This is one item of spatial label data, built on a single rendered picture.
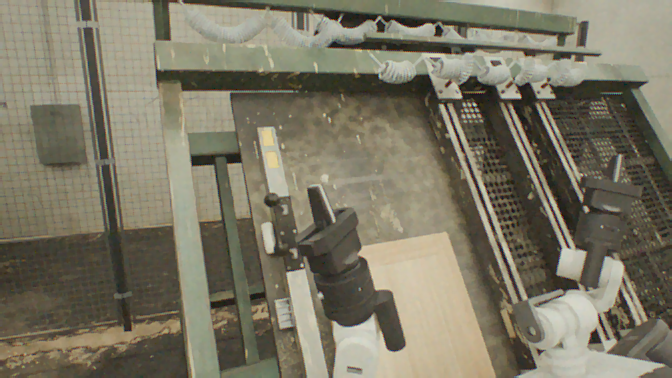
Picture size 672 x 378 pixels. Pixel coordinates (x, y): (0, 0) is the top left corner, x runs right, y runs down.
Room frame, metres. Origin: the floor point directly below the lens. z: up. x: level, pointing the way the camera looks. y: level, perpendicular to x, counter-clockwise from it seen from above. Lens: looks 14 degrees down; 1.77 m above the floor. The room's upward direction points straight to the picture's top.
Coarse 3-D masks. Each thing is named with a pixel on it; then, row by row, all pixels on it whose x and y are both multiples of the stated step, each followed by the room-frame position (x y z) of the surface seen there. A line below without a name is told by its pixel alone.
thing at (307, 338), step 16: (272, 128) 1.15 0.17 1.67; (272, 176) 1.06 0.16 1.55; (272, 208) 1.02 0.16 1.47; (288, 272) 0.92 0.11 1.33; (304, 272) 0.93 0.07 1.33; (288, 288) 0.90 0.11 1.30; (304, 288) 0.90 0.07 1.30; (304, 304) 0.88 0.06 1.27; (304, 320) 0.86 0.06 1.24; (304, 336) 0.84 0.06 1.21; (304, 352) 0.81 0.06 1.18; (320, 352) 0.82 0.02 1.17; (304, 368) 0.80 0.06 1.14; (320, 368) 0.80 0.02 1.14
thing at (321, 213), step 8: (312, 192) 0.55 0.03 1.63; (320, 192) 0.55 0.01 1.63; (312, 200) 0.56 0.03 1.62; (320, 200) 0.55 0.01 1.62; (312, 208) 0.56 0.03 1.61; (320, 208) 0.55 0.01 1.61; (328, 208) 0.55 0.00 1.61; (312, 216) 0.56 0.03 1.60; (320, 216) 0.56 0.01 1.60; (328, 216) 0.55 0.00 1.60; (320, 224) 0.55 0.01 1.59; (328, 224) 0.55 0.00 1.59
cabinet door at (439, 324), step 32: (384, 256) 1.05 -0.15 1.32; (416, 256) 1.08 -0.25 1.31; (448, 256) 1.12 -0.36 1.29; (384, 288) 0.99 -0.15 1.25; (416, 288) 1.02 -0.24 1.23; (448, 288) 1.05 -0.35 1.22; (416, 320) 0.97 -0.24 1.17; (448, 320) 1.00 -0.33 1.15; (384, 352) 0.89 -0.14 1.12; (416, 352) 0.92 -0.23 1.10; (448, 352) 0.94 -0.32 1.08; (480, 352) 0.97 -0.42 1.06
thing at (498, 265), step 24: (432, 72) 1.42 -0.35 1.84; (432, 96) 1.43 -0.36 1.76; (456, 96) 1.40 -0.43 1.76; (432, 120) 1.42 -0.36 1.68; (456, 120) 1.38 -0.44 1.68; (456, 144) 1.32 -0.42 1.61; (456, 168) 1.30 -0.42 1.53; (456, 192) 1.29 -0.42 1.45; (480, 192) 1.24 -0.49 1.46; (480, 216) 1.18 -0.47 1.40; (480, 240) 1.17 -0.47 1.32; (504, 240) 1.15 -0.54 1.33; (504, 264) 1.11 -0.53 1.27; (504, 288) 1.07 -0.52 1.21; (528, 360) 0.97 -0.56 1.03
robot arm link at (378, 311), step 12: (372, 300) 0.54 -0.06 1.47; (384, 300) 0.54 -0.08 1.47; (324, 312) 0.56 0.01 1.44; (336, 312) 0.53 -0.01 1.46; (348, 312) 0.52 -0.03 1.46; (360, 312) 0.53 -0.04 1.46; (372, 312) 0.56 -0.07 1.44; (384, 312) 0.54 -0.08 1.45; (396, 312) 0.55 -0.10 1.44; (336, 324) 0.56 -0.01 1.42; (348, 324) 0.54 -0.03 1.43; (360, 324) 0.54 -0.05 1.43; (372, 324) 0.54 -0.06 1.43; (384, 324) 0.55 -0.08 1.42; (396, 324) 0.55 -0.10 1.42; (336, 336) 0.54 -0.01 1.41; (384, 336) 0.55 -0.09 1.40; (396, 336) 0.55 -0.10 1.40; (396, 348) 0.55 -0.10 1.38
